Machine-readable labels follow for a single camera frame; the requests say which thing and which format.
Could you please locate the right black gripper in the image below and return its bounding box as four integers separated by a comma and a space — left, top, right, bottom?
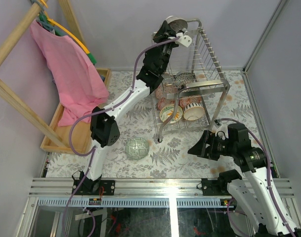
187, 129, 236, 160

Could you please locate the purple striped bowl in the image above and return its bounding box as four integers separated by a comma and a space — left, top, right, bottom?
166, 16, 188, 33

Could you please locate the cream bowl orange rim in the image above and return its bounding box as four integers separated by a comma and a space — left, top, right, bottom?
183, 102, 205, 121

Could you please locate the blue patterned bowl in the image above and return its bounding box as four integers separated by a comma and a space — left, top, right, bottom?
174, 72, 196, 87

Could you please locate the orange flower patterned bowl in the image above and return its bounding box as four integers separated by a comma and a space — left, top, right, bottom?
159, 104, 183, 124

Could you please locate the brown patterned bowl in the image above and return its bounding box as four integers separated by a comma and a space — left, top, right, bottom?
183, 87, 200, 92

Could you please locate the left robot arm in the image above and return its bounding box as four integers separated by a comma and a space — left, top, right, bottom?
73, 21, 181, 195

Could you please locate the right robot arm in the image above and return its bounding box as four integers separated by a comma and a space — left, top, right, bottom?
188, 123, 301, 237

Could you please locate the stainless steel dish rack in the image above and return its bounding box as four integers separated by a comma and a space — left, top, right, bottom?
154, 16, 230, 142

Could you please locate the yellow plastic hanger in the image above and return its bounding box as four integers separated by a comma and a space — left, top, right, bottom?
43, 0, 90, 56

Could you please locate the pink cloth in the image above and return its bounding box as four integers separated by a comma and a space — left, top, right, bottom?
30, 21, 109, 126

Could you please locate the green plastic hanger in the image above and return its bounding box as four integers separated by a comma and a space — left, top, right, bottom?
37, 13, 96, 65

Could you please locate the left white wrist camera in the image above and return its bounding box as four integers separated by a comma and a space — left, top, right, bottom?
175, 31, 192, 47

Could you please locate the aluminium corner post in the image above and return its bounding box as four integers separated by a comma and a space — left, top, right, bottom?
242, 0, 289, 74

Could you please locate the wooden clothes rack frame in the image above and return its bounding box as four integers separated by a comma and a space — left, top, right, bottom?
0, 0, 86, 149

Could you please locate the aluminium rail frame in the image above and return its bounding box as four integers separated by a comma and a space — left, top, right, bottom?
17, 178, 301, 237

